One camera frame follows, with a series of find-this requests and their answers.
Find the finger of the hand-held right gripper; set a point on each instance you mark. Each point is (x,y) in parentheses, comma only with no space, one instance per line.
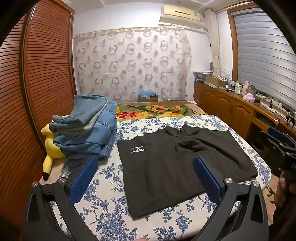
(276,134)

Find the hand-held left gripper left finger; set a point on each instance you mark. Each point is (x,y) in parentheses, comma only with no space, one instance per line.
(83,183)

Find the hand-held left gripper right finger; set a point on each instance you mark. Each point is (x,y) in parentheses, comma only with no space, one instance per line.
(208,180)

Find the black pants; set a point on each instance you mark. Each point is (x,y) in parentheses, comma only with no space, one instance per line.
(161,173)

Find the person's right hand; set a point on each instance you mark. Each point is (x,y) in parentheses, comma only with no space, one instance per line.
(280,190)

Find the yellow plush toy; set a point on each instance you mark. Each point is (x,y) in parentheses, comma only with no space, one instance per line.
(52,150)

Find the pink tissue box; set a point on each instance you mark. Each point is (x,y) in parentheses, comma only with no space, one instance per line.
(248,97)

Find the folded blue denim jeans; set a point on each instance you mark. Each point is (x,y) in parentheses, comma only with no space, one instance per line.
(99,136)

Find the pink bottle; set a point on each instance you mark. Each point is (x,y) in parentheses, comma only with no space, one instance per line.
(245,88)

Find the wooden cabinet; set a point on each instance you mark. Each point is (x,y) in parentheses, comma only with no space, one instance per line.
(222,104)

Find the folded faded blue jeans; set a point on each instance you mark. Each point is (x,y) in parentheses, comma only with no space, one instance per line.
(81,111)

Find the grey window blind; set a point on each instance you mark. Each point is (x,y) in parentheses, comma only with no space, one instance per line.
(266,58)

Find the flat cardboard box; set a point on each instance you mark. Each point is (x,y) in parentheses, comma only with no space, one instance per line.
(216,81)

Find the orange flower blanket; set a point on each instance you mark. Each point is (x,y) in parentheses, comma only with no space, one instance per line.
(150,111)

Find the white basket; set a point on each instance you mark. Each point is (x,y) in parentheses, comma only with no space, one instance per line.
(202,75)

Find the small cardboard box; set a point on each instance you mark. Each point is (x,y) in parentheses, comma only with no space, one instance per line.
(148,98)

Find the brown slatted wooden wardrobe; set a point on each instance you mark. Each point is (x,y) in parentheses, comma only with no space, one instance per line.
(41,81)

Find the white wrapped pipe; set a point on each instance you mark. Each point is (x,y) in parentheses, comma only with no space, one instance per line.
(214,41)

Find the circle print curtain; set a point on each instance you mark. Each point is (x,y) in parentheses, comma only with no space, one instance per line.
(131,64)

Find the white air conditioner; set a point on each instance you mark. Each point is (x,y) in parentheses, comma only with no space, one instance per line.
(180,16)

